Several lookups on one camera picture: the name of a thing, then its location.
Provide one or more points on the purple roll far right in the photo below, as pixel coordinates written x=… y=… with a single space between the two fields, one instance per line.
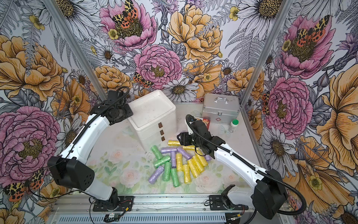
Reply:
x=208 y=157

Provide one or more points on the white plastic drawer unit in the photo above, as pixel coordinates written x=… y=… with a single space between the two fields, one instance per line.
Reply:
x=154 y=119

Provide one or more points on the red white carton box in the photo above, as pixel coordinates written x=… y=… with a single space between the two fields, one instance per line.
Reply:
x=206 y=122

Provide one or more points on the yellow roll vertical middle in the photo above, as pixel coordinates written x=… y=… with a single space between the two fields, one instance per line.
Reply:
x=179 y=162

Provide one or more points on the purple roll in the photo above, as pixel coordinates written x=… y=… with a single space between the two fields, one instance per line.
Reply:
x=153 y=178
x=208 y=157

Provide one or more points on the yellow roll bottom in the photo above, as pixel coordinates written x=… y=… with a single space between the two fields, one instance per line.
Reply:
x=187 y=176

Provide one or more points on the green roll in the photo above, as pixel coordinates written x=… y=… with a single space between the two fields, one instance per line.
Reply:
x=175 y=178
x=167 y=172
x=156 y=152

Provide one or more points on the purple roll bottom left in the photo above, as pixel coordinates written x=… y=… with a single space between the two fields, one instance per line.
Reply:
x=153 y=178

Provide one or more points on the white bottle green cap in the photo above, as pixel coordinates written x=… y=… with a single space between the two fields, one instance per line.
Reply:
x=233 y=125

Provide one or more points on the green roll upper left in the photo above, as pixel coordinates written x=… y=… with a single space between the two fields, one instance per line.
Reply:
x=156 y=152

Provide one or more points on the yellow roll top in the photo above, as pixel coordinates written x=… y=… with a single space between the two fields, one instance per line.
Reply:
x=174 y=143

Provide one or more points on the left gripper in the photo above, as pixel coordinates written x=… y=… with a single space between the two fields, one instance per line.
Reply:
x=129 y=112

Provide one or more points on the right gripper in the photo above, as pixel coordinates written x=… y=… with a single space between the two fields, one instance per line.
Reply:
x=184 y=139

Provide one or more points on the aluminium front rail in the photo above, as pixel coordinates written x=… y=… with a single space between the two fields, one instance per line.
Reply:
x=158 y=209

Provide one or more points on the purple roll horizontal middle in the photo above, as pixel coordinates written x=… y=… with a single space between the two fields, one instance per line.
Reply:
x=166 y=150

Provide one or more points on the green roll diagonal left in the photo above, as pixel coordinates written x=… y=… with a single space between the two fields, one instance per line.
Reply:
x=162 y=161

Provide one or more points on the silver aluminium case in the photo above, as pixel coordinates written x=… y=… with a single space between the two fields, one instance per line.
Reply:
x=220 y=108

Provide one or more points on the yellow roll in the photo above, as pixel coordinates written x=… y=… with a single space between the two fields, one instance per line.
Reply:
x=190 y=147
x=174 y=143
x=198 y=164
x=193 y=168
x=187 y=176
x=202 y=160

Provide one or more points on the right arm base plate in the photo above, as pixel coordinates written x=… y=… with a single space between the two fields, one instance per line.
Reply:
x=221 y=202

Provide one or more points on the green roll bottom right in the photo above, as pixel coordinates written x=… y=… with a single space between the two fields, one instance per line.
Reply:
x=175 y=178

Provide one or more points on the purple roll vertical middle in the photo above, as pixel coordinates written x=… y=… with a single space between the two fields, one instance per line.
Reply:
x=173 y=159

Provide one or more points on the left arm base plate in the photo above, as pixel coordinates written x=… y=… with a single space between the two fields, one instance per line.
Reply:
x=116 y=204

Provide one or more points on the purple roll diagonal middle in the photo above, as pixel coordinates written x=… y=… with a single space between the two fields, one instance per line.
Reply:
x=184 y=153

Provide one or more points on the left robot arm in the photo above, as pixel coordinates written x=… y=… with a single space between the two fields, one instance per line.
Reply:
x=69 y=168

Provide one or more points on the green roll bottom left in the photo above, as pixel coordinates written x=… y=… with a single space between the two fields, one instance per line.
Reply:
x=167 y=172

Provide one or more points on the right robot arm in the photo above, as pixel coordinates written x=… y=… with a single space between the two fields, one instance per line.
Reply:
x=266 y=195

